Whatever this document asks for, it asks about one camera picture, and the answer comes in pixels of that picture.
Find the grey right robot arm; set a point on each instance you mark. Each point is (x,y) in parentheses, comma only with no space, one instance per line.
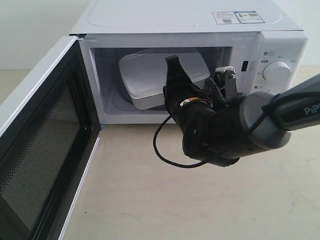
(268,120)

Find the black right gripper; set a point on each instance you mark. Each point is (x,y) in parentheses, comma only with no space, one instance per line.
(208,125)

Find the white microwave oven body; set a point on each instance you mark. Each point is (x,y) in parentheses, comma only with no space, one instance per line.
(109,30)

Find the white plastic lidded container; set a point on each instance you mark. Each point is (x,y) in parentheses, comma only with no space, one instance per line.
(144,73)

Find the white microwave door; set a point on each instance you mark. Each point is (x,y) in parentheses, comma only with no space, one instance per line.
(49,130)

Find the blue white label sticker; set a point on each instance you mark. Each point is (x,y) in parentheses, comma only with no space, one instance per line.
(237,17)

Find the upper white control knob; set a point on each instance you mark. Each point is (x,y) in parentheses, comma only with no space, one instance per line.
(277,72)

